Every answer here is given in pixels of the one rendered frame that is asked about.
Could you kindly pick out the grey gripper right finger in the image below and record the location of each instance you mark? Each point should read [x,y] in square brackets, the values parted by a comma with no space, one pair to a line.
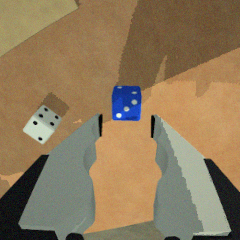
[194,199]

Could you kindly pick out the white die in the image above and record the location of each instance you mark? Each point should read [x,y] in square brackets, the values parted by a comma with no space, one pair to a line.
[42,124]

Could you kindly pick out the tan square mat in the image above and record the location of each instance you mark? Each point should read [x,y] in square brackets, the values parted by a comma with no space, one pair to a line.
[22,19]

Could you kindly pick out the blue die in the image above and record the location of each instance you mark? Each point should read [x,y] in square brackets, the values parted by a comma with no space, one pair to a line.
[126,103]

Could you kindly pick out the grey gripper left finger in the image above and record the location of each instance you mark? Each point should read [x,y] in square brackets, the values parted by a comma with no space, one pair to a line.
[55,196]

